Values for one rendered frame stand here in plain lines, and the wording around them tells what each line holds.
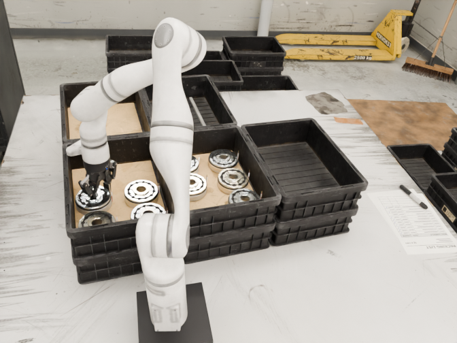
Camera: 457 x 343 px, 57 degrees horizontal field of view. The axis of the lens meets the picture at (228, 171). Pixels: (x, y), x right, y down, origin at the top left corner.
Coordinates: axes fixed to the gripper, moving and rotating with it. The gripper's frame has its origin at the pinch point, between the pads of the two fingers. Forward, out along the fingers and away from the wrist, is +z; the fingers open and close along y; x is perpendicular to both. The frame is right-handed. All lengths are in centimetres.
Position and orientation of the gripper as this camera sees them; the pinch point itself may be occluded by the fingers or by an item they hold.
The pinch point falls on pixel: (100, 192)
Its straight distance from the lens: 135.8
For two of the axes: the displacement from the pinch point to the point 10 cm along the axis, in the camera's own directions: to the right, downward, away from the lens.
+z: -0.9, 7.7, 6.3
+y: 5.1, -5.1, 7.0
